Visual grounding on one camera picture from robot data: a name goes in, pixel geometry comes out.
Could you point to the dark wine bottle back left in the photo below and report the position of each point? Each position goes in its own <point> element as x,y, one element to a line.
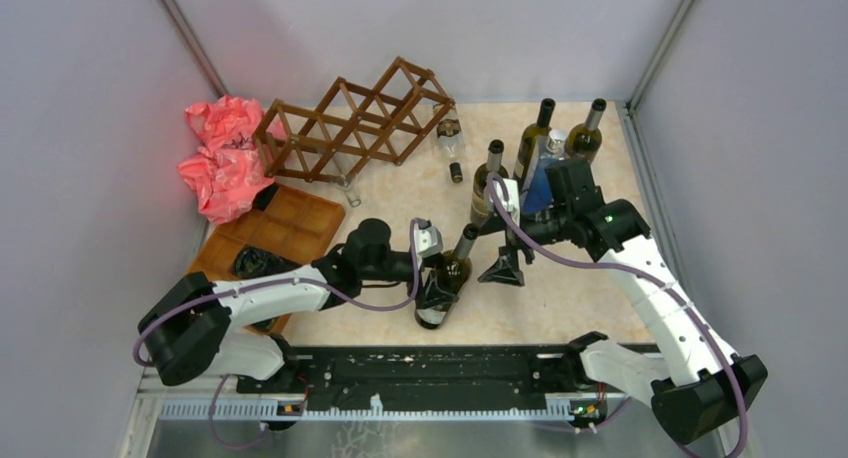
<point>528,140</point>

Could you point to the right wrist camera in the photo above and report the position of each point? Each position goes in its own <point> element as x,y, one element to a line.
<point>503,200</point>

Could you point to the rolled dark belt upper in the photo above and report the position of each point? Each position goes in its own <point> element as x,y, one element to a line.
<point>252,262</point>

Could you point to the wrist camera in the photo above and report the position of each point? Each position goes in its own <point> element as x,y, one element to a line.
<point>426,239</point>
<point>503,200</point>

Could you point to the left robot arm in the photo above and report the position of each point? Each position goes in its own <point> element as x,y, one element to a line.
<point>200,326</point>

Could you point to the dark green wine bottle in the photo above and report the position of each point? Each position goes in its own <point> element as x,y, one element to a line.
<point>434,319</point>
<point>493,164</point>

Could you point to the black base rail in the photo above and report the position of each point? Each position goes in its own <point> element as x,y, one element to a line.
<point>541,383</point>

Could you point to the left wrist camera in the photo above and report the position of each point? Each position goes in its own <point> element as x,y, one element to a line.
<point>426,239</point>

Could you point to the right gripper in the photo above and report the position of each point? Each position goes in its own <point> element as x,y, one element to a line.
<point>506,269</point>

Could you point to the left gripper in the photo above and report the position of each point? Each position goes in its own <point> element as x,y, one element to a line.
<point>433,293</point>

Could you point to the dark green wine bottle front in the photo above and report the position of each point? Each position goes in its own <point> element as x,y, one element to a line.
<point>434,319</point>

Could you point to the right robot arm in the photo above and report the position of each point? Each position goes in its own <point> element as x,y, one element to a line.
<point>699,382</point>

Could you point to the dark green wine bottle middle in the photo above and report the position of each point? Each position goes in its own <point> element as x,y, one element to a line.
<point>493,164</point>

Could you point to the pink plastic bag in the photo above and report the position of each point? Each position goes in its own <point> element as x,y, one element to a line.
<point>225,173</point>

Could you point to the blue square glass bottle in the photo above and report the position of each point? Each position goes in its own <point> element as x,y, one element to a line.
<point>536,194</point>

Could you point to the dark wine bottle back right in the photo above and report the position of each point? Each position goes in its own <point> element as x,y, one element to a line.
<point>585,139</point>

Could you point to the wooden compartment tray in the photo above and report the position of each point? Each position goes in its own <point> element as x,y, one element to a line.
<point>287,222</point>

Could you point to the brown wooden wine rack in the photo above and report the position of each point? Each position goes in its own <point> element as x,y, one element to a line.
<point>352,125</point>

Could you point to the clear labelled liquor bottle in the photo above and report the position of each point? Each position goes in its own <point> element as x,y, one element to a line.
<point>450,140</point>

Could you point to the clear glass bottle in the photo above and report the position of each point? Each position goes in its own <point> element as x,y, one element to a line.
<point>345,183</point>

